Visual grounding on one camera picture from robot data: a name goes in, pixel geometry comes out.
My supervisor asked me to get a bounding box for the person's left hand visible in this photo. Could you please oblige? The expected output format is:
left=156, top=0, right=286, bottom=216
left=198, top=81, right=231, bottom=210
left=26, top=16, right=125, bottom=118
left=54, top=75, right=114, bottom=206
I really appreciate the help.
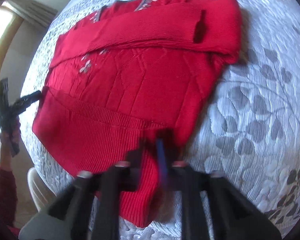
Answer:
left=0, top=119, right=21, bottom=172

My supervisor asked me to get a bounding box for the beige window curtain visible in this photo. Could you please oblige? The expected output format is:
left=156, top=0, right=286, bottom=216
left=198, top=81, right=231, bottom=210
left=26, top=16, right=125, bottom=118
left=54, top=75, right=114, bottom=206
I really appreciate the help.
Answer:
left=7, top=0, right=58, bottom=29

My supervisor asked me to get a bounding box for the red knitted sweater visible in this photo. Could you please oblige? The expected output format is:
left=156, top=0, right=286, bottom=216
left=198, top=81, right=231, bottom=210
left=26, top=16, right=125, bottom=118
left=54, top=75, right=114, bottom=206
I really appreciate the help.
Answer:
left=32, top=0, right=242, bottom=228

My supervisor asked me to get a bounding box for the floral quilted bedspread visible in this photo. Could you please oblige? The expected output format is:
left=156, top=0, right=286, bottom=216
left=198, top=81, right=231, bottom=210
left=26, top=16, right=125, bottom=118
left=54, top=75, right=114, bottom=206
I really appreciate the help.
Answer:
left=21, top=0, right=300, bottom=239

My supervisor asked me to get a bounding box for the red-sleeved left forearm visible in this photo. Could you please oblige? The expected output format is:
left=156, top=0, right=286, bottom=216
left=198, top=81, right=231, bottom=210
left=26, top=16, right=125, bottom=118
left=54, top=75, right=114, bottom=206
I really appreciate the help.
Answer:
left=0, top=167, right=20, bottom=237

